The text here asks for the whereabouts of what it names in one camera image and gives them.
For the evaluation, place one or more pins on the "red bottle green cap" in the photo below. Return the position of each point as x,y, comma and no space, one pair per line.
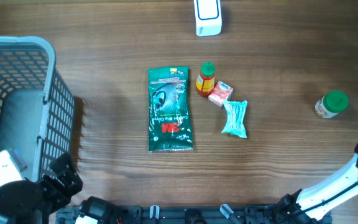
205,81

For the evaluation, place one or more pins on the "white barcode scanner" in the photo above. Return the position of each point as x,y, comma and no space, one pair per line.
208,17

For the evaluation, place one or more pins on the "light teal packet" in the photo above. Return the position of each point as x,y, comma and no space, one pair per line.
236,111

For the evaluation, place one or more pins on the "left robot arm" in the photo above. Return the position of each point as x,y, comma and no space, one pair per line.
24,201

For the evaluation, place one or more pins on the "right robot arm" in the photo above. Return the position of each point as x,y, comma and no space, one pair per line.
310,205

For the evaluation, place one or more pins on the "green 3M gloves packet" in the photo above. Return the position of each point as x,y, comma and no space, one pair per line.
169,115

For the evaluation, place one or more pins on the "grey plastic mesh basket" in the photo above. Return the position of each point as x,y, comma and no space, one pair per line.
37,108

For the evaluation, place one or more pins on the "pink tissue pack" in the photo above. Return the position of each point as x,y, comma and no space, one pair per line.
220,93

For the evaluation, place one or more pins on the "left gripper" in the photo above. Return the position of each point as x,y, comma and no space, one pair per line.
68,175

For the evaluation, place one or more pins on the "green lid jar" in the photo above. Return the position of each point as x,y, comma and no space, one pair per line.
331,104

